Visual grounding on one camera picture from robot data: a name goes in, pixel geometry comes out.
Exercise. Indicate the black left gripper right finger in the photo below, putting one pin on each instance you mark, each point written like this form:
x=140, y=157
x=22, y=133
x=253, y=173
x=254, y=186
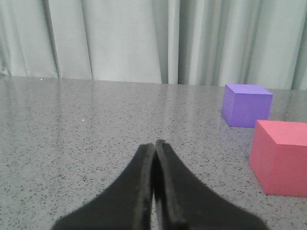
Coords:
x=183, y=202

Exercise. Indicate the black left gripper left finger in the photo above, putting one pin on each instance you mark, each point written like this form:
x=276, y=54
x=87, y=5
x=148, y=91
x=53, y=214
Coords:
x=125, y=205

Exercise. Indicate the red foam cube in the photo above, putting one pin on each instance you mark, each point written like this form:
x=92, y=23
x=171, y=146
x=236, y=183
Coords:
x=278, y=157

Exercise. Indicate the purple foam cube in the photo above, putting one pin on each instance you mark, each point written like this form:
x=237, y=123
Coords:
x=244, y=104

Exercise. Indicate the pale green curtain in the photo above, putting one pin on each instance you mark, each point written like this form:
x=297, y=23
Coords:
x=195, y=42

